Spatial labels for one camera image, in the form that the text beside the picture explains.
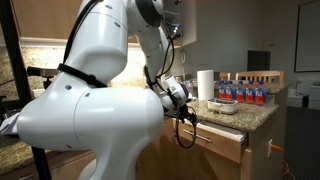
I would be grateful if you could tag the white paper towel roll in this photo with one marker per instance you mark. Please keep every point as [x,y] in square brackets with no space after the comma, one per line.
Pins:
[205,85]

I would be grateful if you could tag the white cloth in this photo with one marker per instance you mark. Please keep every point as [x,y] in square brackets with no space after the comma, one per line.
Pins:
[9,125]

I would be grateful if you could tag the white board with dark frame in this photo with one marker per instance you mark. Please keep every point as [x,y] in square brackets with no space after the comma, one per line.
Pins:
[308,36]

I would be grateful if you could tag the wide wooden chair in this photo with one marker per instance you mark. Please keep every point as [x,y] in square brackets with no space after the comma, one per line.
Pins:
[260,74]

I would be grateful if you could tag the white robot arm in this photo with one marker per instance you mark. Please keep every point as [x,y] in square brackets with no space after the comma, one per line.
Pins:
[100,116]

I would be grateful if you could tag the white low furniture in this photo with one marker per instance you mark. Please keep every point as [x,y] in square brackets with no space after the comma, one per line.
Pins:
[313,98]

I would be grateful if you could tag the wooden upper cabinet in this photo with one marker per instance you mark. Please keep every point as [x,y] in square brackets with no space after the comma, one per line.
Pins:
[40,20]

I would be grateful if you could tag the black tripod pole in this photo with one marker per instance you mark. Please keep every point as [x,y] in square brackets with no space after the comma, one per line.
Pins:
[15,50]

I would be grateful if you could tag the white cabinet side outlet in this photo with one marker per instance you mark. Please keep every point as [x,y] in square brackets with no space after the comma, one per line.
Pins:
[269,149]

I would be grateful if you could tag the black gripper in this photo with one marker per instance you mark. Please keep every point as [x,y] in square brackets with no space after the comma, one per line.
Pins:
[178,113]

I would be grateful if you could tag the white rectangular container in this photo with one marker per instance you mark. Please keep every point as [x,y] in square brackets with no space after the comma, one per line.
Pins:
[222,107]

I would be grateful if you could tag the white wall phone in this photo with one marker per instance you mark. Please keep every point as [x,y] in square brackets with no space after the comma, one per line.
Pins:
[183,56]

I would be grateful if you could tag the wooden base cabinet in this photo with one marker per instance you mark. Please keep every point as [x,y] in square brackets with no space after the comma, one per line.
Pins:
[260,150]

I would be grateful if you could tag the wooden drawer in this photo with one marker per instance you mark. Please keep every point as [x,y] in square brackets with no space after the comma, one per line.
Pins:
[220,146]

